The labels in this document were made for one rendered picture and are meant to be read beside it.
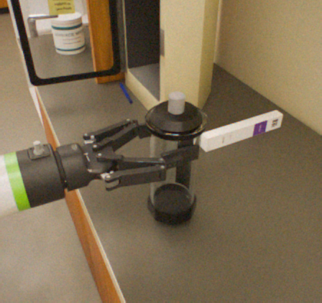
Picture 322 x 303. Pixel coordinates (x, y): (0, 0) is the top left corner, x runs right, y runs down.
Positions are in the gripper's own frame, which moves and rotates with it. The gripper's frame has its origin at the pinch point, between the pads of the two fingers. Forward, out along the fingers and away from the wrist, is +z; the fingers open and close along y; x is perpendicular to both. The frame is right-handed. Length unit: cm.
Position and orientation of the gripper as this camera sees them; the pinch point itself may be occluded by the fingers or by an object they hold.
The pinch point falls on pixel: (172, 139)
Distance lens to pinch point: 63.0
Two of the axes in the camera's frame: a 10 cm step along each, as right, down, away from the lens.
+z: 9.0, -2.5, 3.5
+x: -0.1, 8.0, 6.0
